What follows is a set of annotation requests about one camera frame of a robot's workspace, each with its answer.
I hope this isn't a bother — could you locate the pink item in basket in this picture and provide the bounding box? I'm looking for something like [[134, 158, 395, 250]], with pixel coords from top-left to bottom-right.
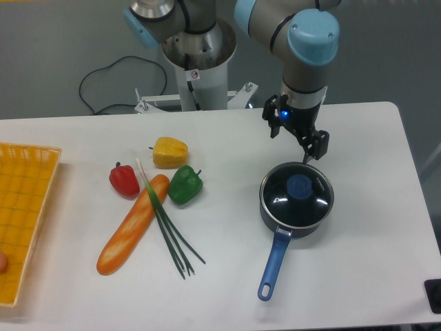
[[0, 251, 8, 273]]

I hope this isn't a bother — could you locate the green spring onion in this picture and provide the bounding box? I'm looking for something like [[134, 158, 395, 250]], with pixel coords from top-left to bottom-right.
[[135, 157, 206, 280]]

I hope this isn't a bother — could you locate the yellow bell pepper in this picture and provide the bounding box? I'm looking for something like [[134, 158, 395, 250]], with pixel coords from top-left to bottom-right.
[[150, 137, 189, 169]]

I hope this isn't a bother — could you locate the black floor cable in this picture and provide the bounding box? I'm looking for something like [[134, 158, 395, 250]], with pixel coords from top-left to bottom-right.
[[79, 55, 168, 116]]

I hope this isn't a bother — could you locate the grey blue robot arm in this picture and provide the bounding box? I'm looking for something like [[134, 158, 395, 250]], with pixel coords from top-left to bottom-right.
[[123, 1, 340, 161]]

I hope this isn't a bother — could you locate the orange baguette bread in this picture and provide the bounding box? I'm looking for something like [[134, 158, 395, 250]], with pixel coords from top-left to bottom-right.
[[96, 188, 155, 276]]

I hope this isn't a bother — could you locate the green bell pepper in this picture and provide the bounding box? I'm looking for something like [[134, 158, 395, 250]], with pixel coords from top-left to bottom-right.
[[168, 165, 203, 205]]

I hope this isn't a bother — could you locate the black device at edge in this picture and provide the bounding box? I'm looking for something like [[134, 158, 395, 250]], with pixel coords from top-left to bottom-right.
[[424, 279, 441, 314]]

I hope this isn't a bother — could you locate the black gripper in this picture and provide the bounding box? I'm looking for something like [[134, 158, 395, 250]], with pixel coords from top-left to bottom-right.
[[262, 94, 329, 164]]

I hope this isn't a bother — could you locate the glass lid blue knob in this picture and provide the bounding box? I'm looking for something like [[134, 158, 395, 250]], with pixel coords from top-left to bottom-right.
[[259, 162, 334, 232]]

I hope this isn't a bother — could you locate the red bell pepper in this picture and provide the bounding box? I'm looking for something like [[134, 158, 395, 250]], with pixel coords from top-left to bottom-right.
[[109, 161, 140, 199]]

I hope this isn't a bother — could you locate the yellow woven basket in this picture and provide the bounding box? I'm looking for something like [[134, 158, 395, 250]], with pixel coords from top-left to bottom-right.
[[1, 143, 62, 308]]

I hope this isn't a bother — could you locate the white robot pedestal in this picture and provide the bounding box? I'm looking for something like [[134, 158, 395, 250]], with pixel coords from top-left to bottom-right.
[[161, 19, 258, 111]]

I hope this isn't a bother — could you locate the dark blue saucepan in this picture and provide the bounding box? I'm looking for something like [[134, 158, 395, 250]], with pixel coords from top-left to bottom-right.
[[258, 216, 328, 301]]

